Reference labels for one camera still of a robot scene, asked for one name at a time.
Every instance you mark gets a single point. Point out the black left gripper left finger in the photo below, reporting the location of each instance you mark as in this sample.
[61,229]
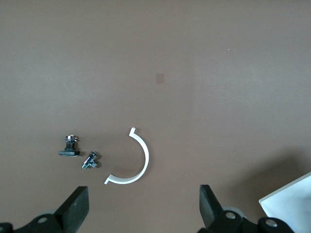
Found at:
[73,211]

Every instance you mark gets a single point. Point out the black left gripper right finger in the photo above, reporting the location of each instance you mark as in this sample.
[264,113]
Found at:
[212,213]

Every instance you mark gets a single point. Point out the white drawer cabinet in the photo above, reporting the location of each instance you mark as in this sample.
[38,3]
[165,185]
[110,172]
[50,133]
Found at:
[291,199]

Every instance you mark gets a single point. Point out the small metal connector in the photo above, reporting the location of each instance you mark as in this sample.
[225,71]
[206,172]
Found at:
[90,161]

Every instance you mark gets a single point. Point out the black flat-head switch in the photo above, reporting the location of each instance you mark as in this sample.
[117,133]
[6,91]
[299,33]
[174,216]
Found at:
[69,152]

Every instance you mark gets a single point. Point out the white semicircular bracket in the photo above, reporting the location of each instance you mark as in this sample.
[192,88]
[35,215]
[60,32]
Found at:
[145,155]

